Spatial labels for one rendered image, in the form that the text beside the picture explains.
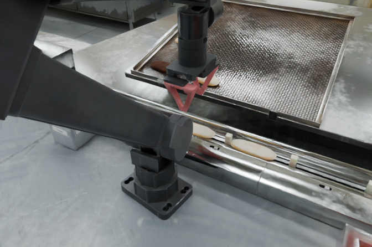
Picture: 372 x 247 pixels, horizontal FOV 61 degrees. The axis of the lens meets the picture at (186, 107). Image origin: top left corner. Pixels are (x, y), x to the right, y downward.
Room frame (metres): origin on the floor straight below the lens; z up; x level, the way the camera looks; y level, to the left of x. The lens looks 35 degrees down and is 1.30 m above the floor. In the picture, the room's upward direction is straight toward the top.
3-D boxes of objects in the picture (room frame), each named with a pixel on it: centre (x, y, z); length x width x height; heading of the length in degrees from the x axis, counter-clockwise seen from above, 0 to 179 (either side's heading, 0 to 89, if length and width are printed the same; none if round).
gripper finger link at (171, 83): (0.55, 0.00, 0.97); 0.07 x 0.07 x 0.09; 61
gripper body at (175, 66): (0.57, -0.01, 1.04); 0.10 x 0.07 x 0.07; 151
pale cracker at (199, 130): (0.56, -0.02, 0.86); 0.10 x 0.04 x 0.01; 63
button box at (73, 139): (0.57, 0.26, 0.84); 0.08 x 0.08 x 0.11; 61
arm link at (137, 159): (0.43, 0.05, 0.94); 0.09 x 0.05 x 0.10; 156
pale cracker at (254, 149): (0.50, -0.14, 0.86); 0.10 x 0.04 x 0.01; 61
